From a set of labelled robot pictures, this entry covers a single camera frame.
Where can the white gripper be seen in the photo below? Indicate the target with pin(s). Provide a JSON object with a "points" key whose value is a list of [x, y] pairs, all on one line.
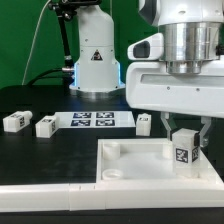
{"points": [[150, 87]]}

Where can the white square table top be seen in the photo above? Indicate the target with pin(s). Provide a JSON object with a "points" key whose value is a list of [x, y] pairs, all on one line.
{"points": [[138, 159]]}

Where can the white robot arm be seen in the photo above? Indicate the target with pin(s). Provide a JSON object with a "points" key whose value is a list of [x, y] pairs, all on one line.
{"points": [[180, 69]]}

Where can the white L-shaped fence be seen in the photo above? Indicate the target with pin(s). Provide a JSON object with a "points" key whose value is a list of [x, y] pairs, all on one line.
{"points": [[120, 194]]}

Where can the white sheet with markers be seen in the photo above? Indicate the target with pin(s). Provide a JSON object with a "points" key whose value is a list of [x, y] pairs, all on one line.
{"points": [[101, 119]]}

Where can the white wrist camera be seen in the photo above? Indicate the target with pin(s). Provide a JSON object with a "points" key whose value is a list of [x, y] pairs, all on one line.
{"points": [[148, 49]]}

